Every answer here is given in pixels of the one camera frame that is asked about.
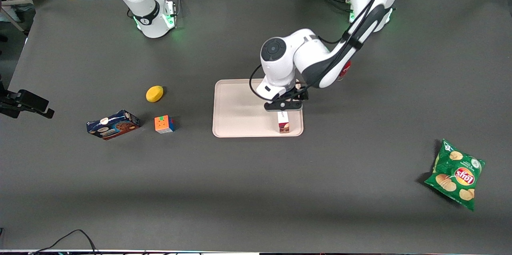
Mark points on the colourful puzzle cube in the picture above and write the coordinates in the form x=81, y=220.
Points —
x=163, y=124

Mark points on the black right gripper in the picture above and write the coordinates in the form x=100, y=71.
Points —
x=5, y=101

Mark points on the yellow lemon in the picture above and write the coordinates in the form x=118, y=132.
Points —
x=154, y=94

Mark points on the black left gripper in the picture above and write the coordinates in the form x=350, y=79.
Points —
x=300, y=94

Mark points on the green chips bag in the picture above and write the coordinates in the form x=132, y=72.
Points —
x=456, y=175

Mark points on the red cookie box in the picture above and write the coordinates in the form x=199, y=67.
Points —
x=283, y=123

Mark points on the beige plastic tray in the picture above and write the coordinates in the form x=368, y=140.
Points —
x=240, y=111

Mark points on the blue cookie box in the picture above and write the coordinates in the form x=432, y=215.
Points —
x=114, y=125

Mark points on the red soda bottle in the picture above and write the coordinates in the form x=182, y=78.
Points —
x=346, y=70

